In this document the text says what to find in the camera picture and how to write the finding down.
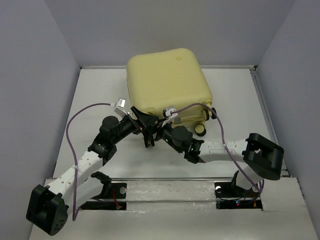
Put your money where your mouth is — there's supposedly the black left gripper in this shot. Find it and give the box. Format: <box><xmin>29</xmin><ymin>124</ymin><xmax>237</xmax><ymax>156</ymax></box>
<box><xmin>111</xmin><ymin>107</ymin><xmax>159</xmax><ymax>145</ymax></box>

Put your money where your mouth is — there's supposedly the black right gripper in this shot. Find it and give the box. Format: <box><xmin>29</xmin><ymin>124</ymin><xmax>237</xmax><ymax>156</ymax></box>
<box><xmin>144</xmin><ymin>117</ymin><xmax>183</xmax><ymax>153</ymax></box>

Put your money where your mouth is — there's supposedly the yellow hard-shell suitcase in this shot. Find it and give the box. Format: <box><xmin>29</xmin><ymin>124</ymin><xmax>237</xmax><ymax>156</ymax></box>
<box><xmin>126</xmin><ymin>48</ymin><xmax>213</xmax><ymax>137</ymax></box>

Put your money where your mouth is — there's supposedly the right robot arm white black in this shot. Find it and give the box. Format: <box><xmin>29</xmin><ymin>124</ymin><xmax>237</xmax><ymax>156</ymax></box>
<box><xmin>154</xmin><ymin>124</ymin><xmax>285</xmax><ymax>196</ymax></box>

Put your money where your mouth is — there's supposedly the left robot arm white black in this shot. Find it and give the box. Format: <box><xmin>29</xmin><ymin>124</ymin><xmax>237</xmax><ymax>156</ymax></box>
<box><xmin>26</xmin><ymin>106</ymin><xmax>159</xmax><ymax>236</ymax></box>

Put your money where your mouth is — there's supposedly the white front cover board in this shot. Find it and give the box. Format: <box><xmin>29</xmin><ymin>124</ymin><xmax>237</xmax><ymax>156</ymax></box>
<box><xmin>28</xmin><ymin>177</ymin><xmax>313</xmax><ymax>240</ymax></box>

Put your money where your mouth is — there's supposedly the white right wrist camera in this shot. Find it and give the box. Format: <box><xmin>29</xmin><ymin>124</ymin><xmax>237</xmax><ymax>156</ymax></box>
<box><xmin>161</xmin><ymin>105</ymin><xmax>178</xmax><ymax>127</ymax></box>

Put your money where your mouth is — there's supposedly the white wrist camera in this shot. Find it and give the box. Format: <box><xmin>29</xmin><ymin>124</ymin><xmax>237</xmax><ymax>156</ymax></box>
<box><xmin>161</xmin><ymin>105</ymin><xmax>178</xmax><ymax>127</ymax></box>
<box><xmin>110</xmin><ymin>98</ymin><xmax>127</xmax><ymax>118</ymax></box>

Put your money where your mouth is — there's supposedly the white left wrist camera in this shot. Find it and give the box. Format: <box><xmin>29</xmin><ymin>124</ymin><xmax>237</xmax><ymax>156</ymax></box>
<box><xmin>110</xmin><ymin>98</ymin><xmax>127</xmax><ymax>118</ymax></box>

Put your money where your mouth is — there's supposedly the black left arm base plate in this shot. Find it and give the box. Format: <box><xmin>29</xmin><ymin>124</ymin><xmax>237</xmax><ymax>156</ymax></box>
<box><xmin>80</xmin><ymin>182</ymin><xmax>127</xmax><ymax>211</ymax></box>

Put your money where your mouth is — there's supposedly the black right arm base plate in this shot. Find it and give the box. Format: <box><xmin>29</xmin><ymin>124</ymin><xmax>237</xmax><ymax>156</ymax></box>
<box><xmin>214</xmin><ymin>182</ymin><xmax>263</xmax><ymax>210</ymax></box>

